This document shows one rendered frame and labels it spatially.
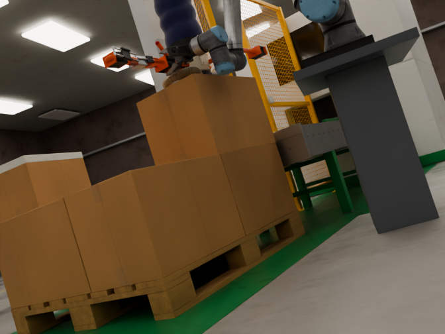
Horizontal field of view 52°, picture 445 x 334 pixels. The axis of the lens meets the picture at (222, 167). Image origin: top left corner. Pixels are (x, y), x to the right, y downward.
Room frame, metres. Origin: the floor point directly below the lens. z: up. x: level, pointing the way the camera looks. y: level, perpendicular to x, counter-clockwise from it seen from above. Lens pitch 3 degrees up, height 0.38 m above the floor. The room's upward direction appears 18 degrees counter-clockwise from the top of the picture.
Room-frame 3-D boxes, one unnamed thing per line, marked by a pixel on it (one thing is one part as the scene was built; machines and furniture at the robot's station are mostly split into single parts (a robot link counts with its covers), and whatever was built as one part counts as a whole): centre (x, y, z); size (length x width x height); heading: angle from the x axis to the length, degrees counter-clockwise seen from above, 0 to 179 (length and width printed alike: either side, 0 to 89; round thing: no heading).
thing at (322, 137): (3.58, -1.12, 0.50); 2.31 x 0.05 x 0.19; 147
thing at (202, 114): (2.49, 0.00, 0.74); 0.60 x 0.40 x 0.40; 146
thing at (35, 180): (3.47, 1.35, 0.82); 0.60 x 0.40 x 0.40; 158
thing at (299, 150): (2.78, -0.20, 0.48); 0.70 x 0.03 x 0.15; 57
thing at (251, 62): (4.50, -0.82, 1.05); 1.17 x 0.10 x 2.10; 147
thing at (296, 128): (2.78, -0.20, 0.58); 0.70 x 0.03 x 0.06; 57
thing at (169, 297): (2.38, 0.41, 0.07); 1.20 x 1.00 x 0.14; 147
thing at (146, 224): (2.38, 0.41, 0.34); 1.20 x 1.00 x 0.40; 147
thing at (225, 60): (2.14, -0.16, 0.96); 0.12 x 0.09 x 0.12; 150
